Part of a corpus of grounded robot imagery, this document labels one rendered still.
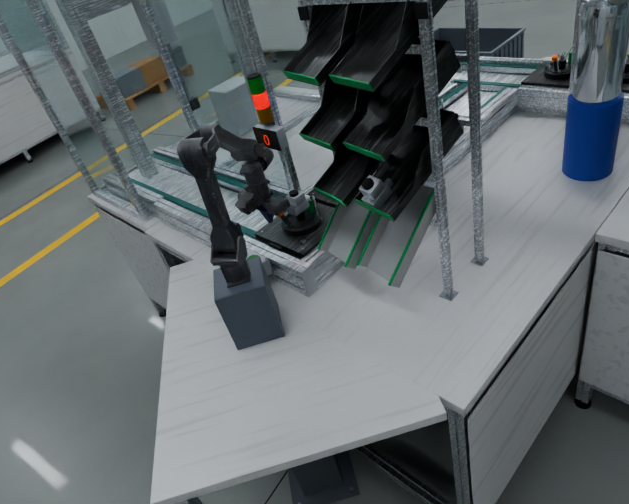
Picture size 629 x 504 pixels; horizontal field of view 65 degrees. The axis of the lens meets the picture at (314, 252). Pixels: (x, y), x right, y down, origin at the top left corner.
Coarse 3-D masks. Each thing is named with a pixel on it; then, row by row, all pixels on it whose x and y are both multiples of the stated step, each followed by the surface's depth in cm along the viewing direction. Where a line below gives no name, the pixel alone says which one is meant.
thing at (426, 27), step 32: (320, 0) 111; (352, 0) 104; (384, 0) 99; (416, 0) 94; (320, 96) 128; (480, 128) 123; (480, 160) 128; (480, 192) 134; (448, 224) 126; (480, 224) 139; (448, 256) 132; (480, 256) 146; (448, 288) 138
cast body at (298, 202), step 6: (294, 192) 158; (300, 192) 159; (288, 198) 159; (294, 198) 157; (300, 198) 159; (306, 198) 164; (294, 204) 159; (300, 204) 160; (306, 204) 162; (288, 210) 161; (294, 210) 159; (300, 210) 160
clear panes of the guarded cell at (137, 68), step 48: (0, 0) 184; (48, 0) 209; (288, 0) 252; (48, 48) 178; (144, 48) 244; (288, 48) 273; (48, 96) 211; (96, 96) 235; (144, 96) 251; (96, 144) 204
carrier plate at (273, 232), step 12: (324, 216) 166; (264, 228) 169; (276, 228) 167; (324, 228) 161; (264, 240) 166; (276, 240) 162; (288, 240) 160; (300, 240) 159; (312, 240) 157; (300, 252) 154
